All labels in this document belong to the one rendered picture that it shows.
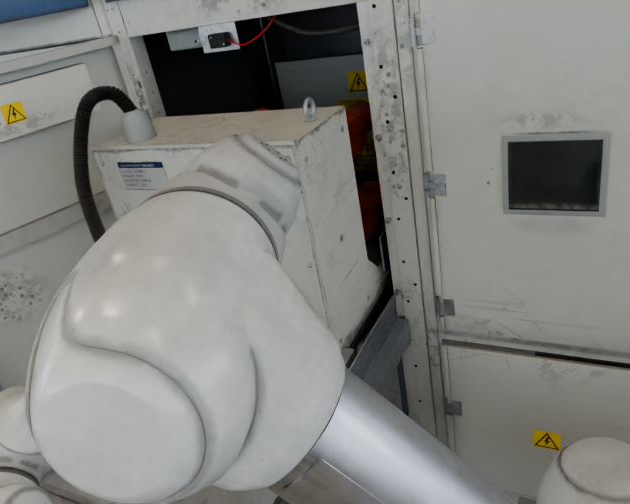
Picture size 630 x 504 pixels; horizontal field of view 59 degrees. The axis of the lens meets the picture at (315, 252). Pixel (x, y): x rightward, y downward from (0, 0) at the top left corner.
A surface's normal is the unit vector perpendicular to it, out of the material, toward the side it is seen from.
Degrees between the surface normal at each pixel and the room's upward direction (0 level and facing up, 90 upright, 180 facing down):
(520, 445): 90
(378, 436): 56
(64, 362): 32
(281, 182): 72
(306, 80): 90
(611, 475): 13
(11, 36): 90
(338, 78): 90
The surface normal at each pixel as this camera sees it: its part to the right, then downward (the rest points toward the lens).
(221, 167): -0.43, -0.02
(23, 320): 0.72, 0.21
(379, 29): -0.42, 0.49
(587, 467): -0.10, -0.95
